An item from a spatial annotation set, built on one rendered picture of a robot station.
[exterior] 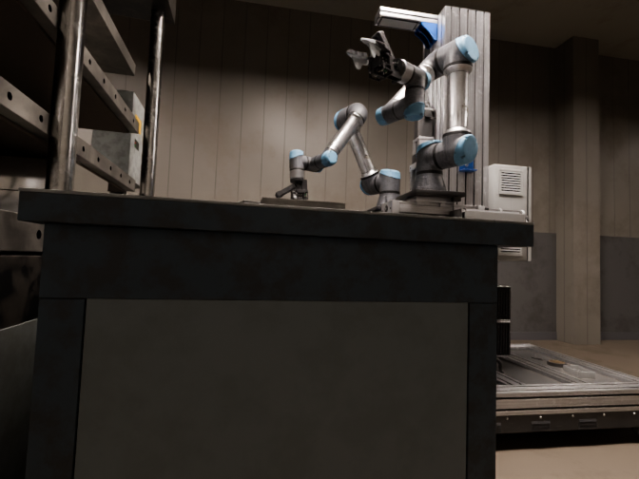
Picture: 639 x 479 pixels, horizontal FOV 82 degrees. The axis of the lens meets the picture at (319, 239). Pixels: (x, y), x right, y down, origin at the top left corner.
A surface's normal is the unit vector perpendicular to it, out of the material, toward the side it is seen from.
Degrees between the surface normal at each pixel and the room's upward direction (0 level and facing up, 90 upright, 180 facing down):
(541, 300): 90
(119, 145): 90
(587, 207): 90
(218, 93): 90
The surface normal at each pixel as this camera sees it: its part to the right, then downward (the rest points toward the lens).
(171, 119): 0.17, -0.05
